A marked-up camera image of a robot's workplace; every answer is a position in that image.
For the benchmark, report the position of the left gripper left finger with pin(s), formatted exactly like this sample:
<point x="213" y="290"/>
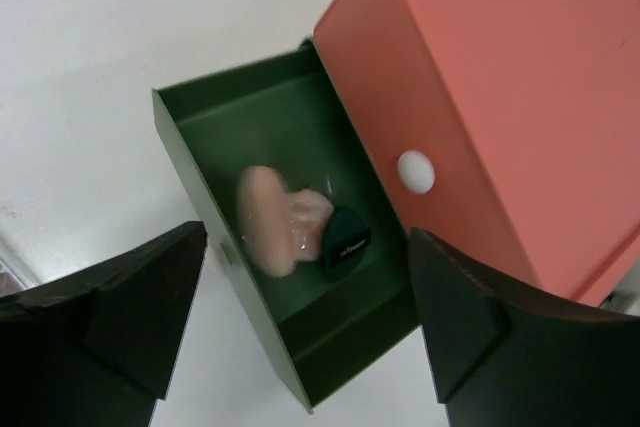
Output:
<point x="98" y="347"/>

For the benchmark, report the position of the coral drawer cabinet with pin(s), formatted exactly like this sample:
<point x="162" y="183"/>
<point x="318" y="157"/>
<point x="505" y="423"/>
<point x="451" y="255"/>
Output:
<point x="507" y="128"/>

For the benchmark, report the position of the dark green round compact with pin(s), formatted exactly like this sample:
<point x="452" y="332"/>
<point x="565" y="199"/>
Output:
<point x="345" y="238"/>

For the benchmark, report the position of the peach makeup sponge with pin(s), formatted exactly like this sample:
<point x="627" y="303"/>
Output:
<point x="281" y="228"/>

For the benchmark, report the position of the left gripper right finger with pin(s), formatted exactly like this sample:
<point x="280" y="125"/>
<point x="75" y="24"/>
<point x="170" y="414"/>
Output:
<point x="503" y="353"/>

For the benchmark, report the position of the green drawer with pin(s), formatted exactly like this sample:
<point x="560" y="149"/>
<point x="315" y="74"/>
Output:
<point x="283" y="112"/>

